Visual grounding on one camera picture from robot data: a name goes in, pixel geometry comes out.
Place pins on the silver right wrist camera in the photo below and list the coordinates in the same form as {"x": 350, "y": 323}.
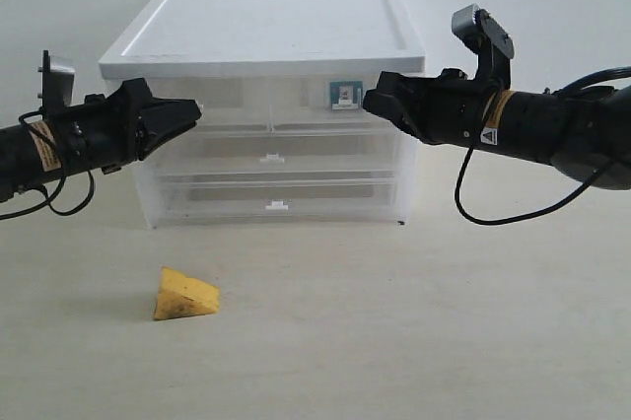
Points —
{"x": 488, "y": 40}

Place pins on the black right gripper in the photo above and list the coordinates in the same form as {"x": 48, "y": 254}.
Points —
{"x": 446, "y": 109}

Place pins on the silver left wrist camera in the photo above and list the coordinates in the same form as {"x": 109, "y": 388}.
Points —
{"x": 57, "y": 81}

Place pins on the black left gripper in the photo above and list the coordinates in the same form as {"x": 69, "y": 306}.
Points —
{"x": 107, "y": 132}

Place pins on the yellow cheese wedge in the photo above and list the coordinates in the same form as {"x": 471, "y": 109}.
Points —
{"x": 180, "y": 295}

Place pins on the small blue white card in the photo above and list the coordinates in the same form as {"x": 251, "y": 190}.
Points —
{"x": 345, "y": 95}

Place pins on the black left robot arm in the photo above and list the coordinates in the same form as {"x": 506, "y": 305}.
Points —
{"x": 32, "y": 153}

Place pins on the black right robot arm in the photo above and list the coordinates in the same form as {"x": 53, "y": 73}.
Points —
{"x": 576, "y": 134}

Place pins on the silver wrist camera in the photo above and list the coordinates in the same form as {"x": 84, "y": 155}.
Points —
{"x": 488, "y": 40}
{"x": 57, "y": 81}

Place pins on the white plastic drawer cabinet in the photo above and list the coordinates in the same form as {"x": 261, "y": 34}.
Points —
{"x": 262, "y": 39}

